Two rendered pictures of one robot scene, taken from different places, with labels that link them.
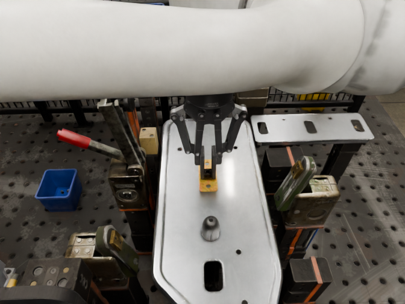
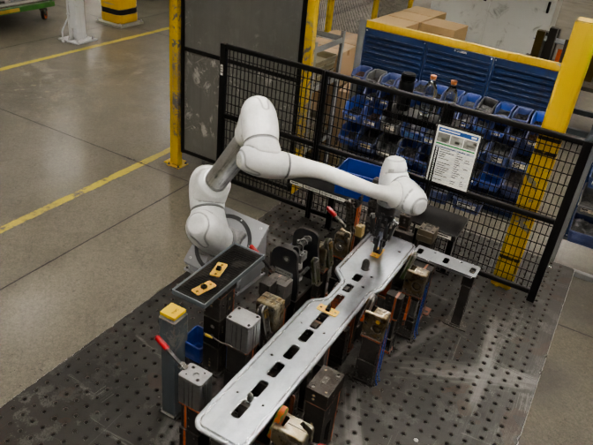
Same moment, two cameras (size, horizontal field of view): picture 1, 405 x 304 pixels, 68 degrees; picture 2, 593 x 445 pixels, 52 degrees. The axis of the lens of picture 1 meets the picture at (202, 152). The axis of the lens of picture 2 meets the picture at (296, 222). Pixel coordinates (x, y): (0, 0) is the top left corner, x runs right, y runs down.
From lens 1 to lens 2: 2.13 m
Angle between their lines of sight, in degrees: 27
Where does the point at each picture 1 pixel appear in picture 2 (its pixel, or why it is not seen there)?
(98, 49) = (351, 182)
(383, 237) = (475, 355)
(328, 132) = (453, 266)
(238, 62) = (371, 192)
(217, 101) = (385, 213)
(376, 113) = (551, 309)
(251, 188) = (394, 265)
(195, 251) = (355, 269)
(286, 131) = (431, 257)
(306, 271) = (393, 293)
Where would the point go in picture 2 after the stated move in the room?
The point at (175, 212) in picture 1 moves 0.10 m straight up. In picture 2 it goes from (355, 258) to (358, 237)
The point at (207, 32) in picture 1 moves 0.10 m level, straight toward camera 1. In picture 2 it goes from (368, 185) to (355, 195)
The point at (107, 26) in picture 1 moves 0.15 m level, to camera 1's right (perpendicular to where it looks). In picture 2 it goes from (354, 179) to (391, 192)
